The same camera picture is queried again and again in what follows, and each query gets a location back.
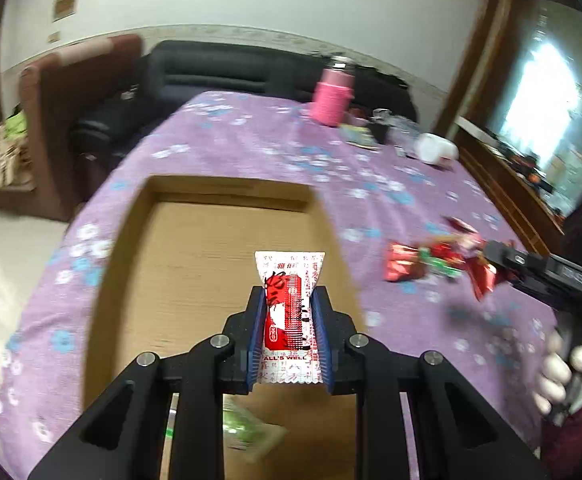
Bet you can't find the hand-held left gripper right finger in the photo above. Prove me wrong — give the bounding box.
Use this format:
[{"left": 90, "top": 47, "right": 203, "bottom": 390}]
[{"left": 311, "top": 286, "right": 552, "bottom": 480}]

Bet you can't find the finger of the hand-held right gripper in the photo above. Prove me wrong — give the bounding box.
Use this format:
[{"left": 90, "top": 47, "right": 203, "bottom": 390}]
[{"left": 484, "top": 240, "right": 547, "bottom": 288}]

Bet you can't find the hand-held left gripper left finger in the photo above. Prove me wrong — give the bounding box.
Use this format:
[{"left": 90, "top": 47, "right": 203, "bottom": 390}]
[{"left": 28, "top": 286, "right": 267, "bottom": 480}]

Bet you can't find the red white snack packet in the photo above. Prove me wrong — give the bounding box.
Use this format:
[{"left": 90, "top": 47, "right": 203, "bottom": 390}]
[{"left": 254, "top": 250, "right": 328, "bottom": 386}]

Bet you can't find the dark red pyramid pouch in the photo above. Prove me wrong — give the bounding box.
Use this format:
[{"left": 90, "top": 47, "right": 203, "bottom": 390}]
[{"left": 444, "top": 216, "right": 504, "bottom": 302}]

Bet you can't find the cardboard box tray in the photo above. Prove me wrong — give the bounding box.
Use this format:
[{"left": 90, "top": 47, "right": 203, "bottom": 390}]
[{"left": 83, "top": 175, "right": 372, "bottom": 480}]

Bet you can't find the red gold foil packet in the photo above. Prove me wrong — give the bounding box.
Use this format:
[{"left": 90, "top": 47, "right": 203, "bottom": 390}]
[{"left": 383, "top": 242, "right": 429, "bottom": 283}]

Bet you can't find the person's right hand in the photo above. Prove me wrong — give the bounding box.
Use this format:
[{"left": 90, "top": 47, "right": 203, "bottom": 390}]
[{"left": 534, "top": 330, "right": 582, "bottom": 416}]

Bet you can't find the wooden sideboard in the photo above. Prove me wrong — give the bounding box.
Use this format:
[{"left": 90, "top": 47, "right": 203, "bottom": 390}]
[{"left": 454, "top": 115, "right": 569, "bottom": 256}]

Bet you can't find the red green candy wrapper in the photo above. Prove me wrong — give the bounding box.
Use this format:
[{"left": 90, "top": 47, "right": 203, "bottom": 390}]
[{"left": 418, "top": 246, "right": 464, "bottom": 278}]

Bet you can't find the green candy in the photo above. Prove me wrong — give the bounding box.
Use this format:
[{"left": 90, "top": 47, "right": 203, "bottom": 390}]
[{"left": 223, "top": 400, "right": 289, "bottom": 461}]

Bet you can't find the white plastic jar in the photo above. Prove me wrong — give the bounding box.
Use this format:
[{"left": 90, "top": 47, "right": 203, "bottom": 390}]
[{"left": 415, "top": 132, "right": 459, "bottom": 167}]

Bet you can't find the bright window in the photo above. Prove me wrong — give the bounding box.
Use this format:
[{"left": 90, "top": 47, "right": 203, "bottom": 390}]
[{"left": 486, "top": 40, "right": 582, "bottom": 186}]

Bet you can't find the clear plastic bottle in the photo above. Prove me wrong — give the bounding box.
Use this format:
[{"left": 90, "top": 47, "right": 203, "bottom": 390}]
[{"left": 373, "top": 109, "right": 422, "bottom": 157}]

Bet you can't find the small printed card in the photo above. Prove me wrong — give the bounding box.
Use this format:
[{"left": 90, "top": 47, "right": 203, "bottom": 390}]
[{"left": 341, "top": 125, "right": 381, "bottom": 150}]

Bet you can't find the purple floral tablecloth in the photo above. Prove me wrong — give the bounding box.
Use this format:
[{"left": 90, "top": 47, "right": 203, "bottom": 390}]
[{"left": 0, "top": 91, "right": 572, "bottom": 480}]

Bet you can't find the pink sleeved bottle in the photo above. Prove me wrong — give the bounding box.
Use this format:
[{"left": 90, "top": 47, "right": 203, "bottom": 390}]
[{"left": 310, "top": 56, "right": 357, "bottom": 127}]

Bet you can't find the black leather sofa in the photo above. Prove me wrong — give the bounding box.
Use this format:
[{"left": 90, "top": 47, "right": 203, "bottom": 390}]
[{"left": 71, "top": 40, "right": 419, "bottom": 171}]

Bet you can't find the brown armchair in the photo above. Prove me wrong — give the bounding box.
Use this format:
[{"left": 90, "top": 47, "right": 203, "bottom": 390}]
[{"left": 18, "top": 35, "right": 144, "bottom": 223}]

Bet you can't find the green cloth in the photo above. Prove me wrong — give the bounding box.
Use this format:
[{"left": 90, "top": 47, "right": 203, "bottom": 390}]
[{"left": 3, "top": 110, "right": 28, "bottom": 136}]

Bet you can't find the wooden door frame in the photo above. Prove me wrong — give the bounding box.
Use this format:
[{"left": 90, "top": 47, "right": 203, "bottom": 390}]
[{"left": 431, "top": 0, "right": 519, "bottom": 136}]

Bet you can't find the brown wall plaque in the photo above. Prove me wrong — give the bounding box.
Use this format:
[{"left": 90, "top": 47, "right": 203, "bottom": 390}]
[{"left": 52, "top": 0, "right": 79, "bottom": 21}]

